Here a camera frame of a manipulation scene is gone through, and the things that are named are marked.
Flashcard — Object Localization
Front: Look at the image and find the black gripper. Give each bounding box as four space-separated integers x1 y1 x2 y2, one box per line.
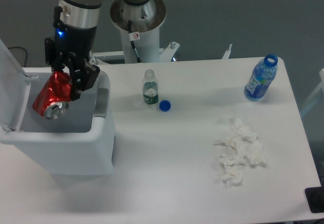
45 23 100 101

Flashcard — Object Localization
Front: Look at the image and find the black cable on pedestal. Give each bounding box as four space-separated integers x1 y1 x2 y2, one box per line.
128 20 142 63

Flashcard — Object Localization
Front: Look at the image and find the crushed red soda can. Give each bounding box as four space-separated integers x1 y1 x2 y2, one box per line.
32 71 72 120

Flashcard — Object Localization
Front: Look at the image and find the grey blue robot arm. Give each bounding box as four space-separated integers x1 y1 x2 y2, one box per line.
45 0 158 101

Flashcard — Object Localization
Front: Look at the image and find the white trash can lid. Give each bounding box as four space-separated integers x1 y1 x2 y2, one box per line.
1 42 31 131

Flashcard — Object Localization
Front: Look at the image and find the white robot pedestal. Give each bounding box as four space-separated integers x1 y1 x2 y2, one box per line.
110 0 166 63

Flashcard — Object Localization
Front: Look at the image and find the crumpled white tissue pile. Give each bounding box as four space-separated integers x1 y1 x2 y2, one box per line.
214 117 267 188

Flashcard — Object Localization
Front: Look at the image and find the blue bottle cap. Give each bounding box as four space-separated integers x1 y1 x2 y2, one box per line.
159 100 171 112

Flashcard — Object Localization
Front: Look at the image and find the white trash can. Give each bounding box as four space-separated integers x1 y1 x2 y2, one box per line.
1 67 115 175

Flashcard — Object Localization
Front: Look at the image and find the white furniture edge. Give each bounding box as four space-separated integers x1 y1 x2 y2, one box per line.
299 68 323 118

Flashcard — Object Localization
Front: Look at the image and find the blue plastic water bottle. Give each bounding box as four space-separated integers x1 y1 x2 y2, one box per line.
244 54 278 101

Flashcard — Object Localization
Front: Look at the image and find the white metal base frame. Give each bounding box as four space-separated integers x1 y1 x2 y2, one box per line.
90 41 180 65

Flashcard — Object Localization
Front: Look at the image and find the clear empty plastic bottle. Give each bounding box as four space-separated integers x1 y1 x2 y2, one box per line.
142 69 158 105

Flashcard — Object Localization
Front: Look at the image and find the black device at edge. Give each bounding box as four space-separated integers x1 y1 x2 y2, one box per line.
305 187 323 213

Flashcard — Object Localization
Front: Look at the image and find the black floor cable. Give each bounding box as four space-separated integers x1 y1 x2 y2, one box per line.
7 46 28 66

